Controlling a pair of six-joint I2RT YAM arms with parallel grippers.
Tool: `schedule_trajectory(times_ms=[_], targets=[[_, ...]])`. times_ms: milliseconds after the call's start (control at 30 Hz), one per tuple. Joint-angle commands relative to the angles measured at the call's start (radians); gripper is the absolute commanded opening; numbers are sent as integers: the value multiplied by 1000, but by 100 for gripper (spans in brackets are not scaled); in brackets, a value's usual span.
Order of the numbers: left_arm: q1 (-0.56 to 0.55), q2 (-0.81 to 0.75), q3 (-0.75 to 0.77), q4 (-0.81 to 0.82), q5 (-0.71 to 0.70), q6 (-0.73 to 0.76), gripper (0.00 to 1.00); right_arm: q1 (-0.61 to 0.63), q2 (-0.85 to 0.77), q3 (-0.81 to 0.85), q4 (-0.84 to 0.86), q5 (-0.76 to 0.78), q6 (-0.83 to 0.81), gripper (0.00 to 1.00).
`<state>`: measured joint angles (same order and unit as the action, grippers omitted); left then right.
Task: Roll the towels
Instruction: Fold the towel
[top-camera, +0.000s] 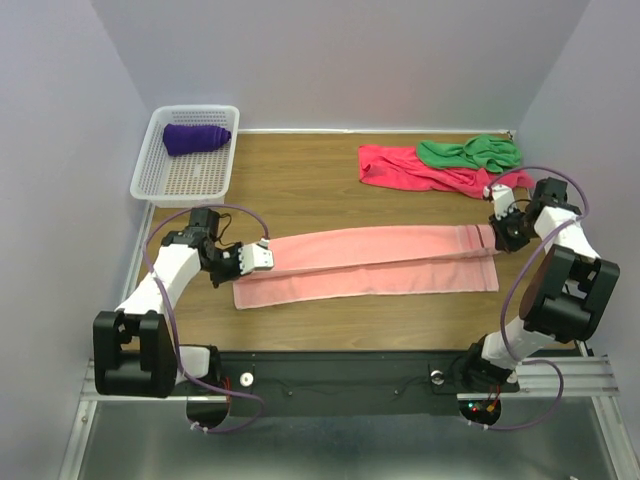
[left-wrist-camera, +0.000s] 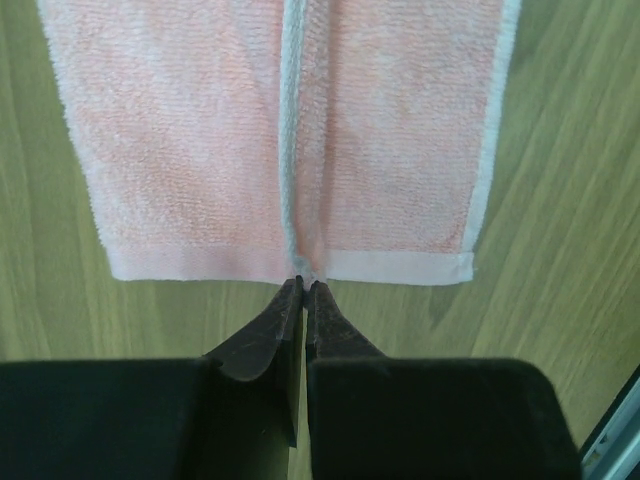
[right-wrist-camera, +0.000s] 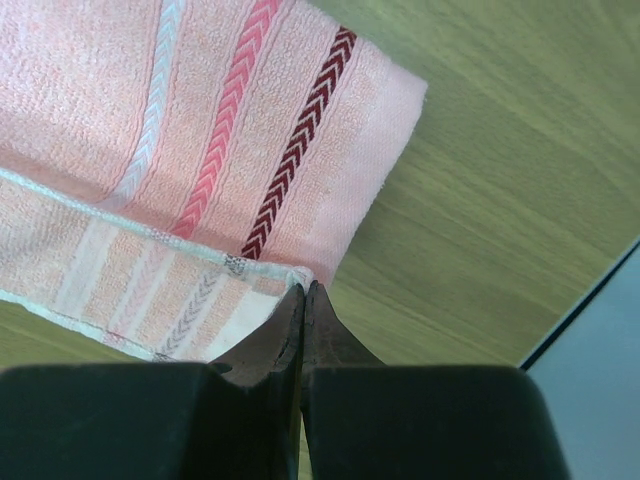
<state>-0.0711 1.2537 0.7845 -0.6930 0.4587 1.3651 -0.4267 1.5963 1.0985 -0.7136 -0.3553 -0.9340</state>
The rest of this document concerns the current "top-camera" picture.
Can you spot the white perforated plastic basket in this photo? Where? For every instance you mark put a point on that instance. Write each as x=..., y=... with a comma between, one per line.
x=188, y=180

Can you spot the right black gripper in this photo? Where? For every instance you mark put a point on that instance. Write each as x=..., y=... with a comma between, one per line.
x=501, y=239

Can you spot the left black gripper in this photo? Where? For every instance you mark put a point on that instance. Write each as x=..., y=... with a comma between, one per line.
x=235, y=273

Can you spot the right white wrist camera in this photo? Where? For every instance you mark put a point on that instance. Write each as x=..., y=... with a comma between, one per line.
x=502, y=198

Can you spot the pink towel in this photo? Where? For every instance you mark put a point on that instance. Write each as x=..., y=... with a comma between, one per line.
x=381, y=260

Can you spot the green towel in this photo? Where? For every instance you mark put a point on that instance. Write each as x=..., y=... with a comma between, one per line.
x=494, y=154

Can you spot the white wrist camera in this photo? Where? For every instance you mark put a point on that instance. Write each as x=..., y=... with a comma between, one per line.
x=502, y=198
x=256, y=257

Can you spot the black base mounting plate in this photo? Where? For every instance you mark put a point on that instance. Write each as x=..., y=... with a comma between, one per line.
x=352, y=383

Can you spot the red towel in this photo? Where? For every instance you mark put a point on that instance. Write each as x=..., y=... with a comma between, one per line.
x=399, y=168

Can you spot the rolled purple towel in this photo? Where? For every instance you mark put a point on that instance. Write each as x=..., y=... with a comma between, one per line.
x=182, y=140

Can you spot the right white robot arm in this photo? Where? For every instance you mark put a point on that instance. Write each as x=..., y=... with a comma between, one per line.
x=567, y=295

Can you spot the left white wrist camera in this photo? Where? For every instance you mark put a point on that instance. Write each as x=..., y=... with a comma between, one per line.
x=256, y=257

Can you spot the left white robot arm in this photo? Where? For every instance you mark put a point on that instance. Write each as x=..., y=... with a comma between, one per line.
x=136, y=350

